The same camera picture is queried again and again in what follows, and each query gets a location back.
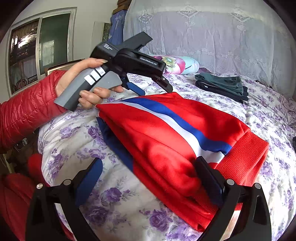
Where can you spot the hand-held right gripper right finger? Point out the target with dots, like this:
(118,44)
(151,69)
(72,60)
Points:
(211,183)

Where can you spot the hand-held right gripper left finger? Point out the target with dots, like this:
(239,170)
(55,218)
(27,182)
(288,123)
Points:
(89,180)

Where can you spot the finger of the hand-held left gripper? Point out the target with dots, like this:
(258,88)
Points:
(135,89)
(166,85)

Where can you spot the red pants with striped side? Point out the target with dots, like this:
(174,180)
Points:
(161,139)

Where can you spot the person's left forearm red sleeve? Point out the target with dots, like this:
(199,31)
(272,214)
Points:
(23,115)

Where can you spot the person's left hand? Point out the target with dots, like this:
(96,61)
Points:
(69,76)

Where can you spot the folded teal floral quilt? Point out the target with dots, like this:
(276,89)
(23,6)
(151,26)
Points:
(182,64)

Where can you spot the purple floral bedsheet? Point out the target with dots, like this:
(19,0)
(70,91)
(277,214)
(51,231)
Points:
(87,146)

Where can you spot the blue bag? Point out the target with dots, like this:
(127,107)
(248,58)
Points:
(118,25)

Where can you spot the white panel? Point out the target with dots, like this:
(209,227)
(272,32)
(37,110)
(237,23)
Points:
(98,32)

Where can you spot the dark green folded garment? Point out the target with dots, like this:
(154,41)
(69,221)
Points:
(219,84)

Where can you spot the framed picture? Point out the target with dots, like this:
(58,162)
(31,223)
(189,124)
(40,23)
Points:
(60,66)

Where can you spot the white lace cover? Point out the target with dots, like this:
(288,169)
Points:
(219,34)

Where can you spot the person's red jacket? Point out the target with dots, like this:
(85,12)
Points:
(13,197)

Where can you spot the window with white frame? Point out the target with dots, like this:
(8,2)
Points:
(55,30)

